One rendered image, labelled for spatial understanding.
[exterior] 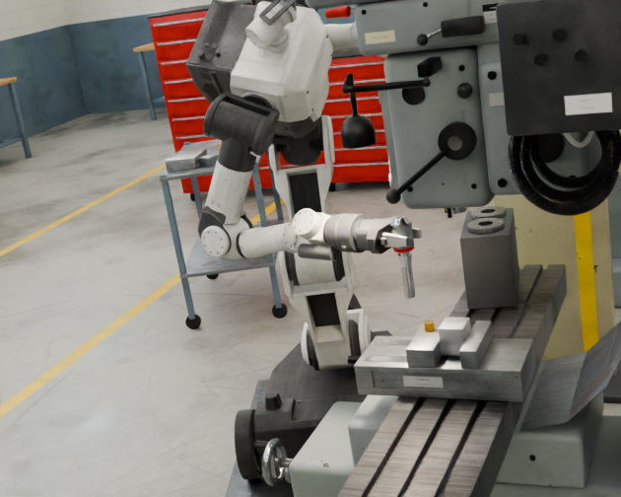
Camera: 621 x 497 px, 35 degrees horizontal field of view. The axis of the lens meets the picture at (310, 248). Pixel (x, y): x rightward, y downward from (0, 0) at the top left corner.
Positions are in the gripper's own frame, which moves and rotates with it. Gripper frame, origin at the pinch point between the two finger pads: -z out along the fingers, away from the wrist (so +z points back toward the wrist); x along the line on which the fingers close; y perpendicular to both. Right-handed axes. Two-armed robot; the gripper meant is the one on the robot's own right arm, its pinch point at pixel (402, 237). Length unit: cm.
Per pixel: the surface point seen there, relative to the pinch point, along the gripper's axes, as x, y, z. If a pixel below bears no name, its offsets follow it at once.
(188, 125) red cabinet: 357, 62, 415
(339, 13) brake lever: 3.0, -48.6, 10.6
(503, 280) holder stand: 28.6, 20.6, -8.5
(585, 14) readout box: -28, -48, -55
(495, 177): -8.8, -16.8, -28.3
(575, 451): -11, 38, -41
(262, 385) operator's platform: 57, 82, 103
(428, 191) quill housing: -10.3, -14.0, -14.2
